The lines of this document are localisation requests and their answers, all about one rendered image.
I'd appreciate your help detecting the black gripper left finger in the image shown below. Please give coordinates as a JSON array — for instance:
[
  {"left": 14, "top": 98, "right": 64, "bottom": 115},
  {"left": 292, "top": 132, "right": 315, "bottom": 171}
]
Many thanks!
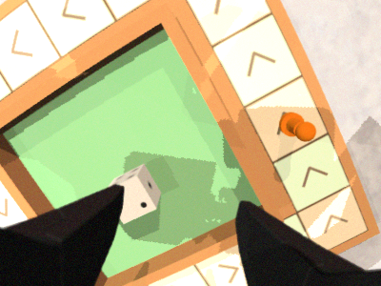
[{"left": 0, "top": 184, "right": 125, "bottom": 286}]

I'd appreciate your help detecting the orange pawn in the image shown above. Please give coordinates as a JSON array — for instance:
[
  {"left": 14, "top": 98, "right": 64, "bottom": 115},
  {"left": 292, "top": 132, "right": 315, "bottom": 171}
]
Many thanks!
[{"left": 279, "top": 112, "right": 316, "bottom": 142}]

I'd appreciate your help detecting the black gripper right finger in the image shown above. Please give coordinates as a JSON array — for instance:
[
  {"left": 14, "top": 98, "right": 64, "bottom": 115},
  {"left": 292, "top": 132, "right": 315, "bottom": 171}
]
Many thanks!
[{"left": 235, "top": 200, "right": 381, "bottom": 286}]

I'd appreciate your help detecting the white die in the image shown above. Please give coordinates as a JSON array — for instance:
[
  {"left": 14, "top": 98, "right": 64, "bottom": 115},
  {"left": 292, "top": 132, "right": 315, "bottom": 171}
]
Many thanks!
[{"left": 109, "top": 164, "right": 161, "bottom": 223}]

